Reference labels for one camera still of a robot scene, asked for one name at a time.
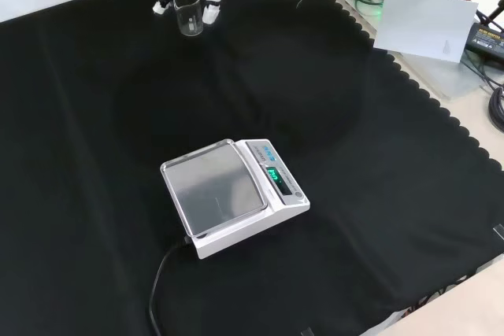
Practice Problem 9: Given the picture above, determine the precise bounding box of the black power adapter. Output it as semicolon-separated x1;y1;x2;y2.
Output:
464;22;504;63

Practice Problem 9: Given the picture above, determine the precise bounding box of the green cable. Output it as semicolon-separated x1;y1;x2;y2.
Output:
353;0;386;19

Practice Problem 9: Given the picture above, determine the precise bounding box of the clear glass beaker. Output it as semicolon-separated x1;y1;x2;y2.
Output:
172;0;206;39

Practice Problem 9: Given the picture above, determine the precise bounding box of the pale board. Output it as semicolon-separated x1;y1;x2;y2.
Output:
372;0;480;64

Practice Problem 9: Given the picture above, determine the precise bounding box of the thin black adapter cable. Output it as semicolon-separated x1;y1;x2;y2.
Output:
459;51;504;90

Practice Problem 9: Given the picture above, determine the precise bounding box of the white electronic balance steel pan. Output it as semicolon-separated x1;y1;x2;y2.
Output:
159;138;312;260

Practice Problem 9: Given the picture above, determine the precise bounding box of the black bench cloth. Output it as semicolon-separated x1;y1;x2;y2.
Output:
0;0;504;336

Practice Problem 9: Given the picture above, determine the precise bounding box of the grey metal base plate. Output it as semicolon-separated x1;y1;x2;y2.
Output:
334;0;504;102

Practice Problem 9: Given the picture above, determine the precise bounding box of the black balance power cable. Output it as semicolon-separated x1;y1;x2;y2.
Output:
148;234;198;336

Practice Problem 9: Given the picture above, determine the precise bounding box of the thick black cable loop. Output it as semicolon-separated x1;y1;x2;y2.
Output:
487;85;504;133

